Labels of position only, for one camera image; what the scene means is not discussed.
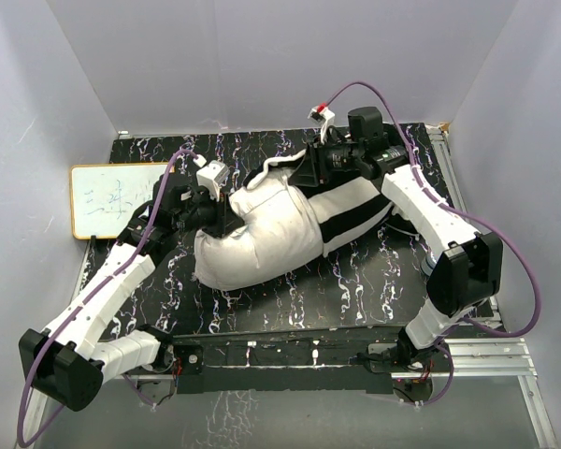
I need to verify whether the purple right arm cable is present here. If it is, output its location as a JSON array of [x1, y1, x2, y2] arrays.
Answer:
[[323, 81, 541, 403]]

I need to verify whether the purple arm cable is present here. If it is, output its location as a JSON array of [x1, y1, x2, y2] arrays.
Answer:
[[323, 81, 541, 403], [17, 142, 202, 448]]

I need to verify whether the white pillow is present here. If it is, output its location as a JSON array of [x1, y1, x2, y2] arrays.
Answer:
[[194, 168, 323, 291]]

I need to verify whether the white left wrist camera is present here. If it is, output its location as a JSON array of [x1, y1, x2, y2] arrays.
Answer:
[[195, 161, 230, 196]]

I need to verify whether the yellow framed whiteboard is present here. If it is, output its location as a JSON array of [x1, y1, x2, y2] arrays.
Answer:
[[69, 163, 167, 240]]

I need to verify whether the aluminium table frame rail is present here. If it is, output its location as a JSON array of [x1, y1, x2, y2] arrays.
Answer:
[[17, 339, 560, 449]]

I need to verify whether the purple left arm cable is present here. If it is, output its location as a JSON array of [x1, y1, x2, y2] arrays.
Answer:
[[17, 142, 202, 448]]

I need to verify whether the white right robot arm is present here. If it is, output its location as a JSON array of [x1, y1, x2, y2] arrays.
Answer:
[[289, 104, 503, 371]]

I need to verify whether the black white striped pillowcase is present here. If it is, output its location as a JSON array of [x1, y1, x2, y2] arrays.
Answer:
[[241, 151, 392, 255]]

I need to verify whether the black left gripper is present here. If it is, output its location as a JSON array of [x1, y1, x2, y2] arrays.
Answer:
[[175, 186, 245, 239]]

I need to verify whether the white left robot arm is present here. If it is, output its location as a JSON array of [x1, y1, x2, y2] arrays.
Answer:
[[19, 177, 234, 412]]

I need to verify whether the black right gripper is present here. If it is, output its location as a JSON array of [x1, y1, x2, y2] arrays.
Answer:
[[287, 135, 363, 188]]

